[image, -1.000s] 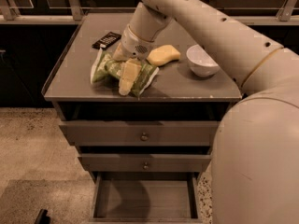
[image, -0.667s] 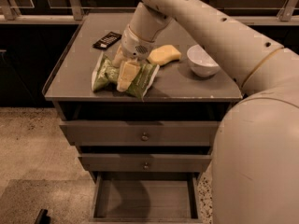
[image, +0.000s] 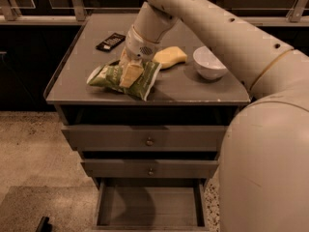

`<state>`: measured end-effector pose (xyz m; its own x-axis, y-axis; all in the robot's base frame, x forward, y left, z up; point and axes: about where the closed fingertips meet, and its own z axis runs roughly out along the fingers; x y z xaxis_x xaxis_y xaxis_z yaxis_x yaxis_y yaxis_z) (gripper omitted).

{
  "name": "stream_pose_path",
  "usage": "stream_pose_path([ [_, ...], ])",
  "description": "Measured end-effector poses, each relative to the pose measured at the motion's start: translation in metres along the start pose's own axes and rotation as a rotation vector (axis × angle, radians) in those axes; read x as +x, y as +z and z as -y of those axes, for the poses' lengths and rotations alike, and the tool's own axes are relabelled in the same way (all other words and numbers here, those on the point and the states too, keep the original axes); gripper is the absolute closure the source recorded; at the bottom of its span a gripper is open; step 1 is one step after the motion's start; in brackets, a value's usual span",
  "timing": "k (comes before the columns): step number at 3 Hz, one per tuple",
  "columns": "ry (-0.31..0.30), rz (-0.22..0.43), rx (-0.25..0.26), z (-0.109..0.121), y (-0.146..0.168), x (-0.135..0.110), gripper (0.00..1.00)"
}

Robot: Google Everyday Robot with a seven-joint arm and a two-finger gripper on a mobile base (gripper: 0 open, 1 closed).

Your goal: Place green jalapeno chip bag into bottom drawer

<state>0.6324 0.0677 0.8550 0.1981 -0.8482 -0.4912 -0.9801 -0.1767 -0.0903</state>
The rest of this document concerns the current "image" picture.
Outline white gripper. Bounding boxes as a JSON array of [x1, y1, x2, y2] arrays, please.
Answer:
[[119, 26, 157, 88]]

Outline green jalapeno chip bag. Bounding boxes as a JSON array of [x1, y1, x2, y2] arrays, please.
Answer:
[[87, 61, 161, 101]]

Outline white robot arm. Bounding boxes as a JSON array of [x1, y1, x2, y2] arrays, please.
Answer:
[[126, 0, 309, 232]]

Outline grey drawer cabinet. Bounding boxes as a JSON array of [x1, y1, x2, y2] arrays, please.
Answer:
[[43, 13, 251, 232]]

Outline top grey drawer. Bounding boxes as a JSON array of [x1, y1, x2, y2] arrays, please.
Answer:
[[62, 125, 226, 152]]

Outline grey drawer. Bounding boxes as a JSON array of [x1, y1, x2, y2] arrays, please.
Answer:
[[81, 159, 218, 179], [62, 125, 226, 152], [92, 178, 209, 232]]

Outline middle grey drawer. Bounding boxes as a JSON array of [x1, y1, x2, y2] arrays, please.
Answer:
[[81, 159, 218, 179]]

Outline bottom grey drawer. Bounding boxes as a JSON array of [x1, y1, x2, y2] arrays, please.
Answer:
[[92, 178, 209, 232]]

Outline black candy bar wrapper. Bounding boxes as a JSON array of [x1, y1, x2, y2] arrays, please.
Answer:
[[96, 33, 126, 52]]

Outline yellow sponge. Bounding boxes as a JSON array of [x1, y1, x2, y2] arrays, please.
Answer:
[[153, 46, 187, 70]]

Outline white bowl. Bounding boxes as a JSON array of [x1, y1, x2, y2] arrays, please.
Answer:
[[193, 46, 228, 80]]

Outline black object on floor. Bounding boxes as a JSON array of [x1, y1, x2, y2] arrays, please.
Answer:
[[36, 217, 52, 232]]

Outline metal railing frame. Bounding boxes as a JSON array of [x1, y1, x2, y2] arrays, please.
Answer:
[[0, 0, 309, 27]]

